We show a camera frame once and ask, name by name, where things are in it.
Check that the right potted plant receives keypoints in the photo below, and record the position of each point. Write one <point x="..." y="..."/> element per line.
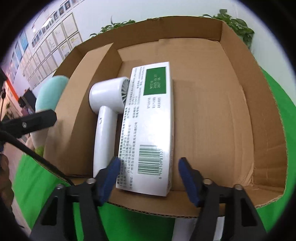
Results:
<point x="239" y="26"/>

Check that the person's left hand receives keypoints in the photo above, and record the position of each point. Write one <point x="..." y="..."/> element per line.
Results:
<point x="7" y="194"/>

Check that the large open cardboard box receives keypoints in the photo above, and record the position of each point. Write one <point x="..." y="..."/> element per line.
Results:
<point x="225" y="115"/>

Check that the pink teal plush toy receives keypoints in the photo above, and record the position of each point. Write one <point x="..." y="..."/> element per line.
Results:
<point x="48" y="98"/>

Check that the white hair dryer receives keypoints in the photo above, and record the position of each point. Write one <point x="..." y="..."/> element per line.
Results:
<point x="107" y="100"/>

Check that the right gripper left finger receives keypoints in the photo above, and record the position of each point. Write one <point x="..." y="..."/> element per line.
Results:
<point x="56" y="219"/>

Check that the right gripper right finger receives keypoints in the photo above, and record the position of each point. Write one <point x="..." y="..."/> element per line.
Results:
<point x="242" y="221"/>

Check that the left potted plant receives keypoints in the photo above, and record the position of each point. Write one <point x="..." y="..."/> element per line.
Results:
<point x="112" y="26"/>

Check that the black cabinet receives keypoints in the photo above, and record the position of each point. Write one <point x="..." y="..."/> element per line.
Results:
<point x="28" y="101"/>

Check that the white folding phone stand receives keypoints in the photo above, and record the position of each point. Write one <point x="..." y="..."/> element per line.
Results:
<point x="183" y="228"/>

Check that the potted plant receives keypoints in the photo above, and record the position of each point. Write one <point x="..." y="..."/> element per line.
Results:
<point x="112" y="26"/>
<point x="239" y="26"/>

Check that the long brown cardboard box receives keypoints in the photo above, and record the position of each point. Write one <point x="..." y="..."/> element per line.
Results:
<point x="70" y="142"/>

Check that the staff photo row on wall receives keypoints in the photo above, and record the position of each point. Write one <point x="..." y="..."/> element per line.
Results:
<point x="49" y="18"/>

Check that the white green medicine box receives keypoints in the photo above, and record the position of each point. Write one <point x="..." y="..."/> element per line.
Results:
<point x="147" y="132"/>

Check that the framed certificates on wall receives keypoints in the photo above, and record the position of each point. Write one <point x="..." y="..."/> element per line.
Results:
<point x="35" y="65"/>

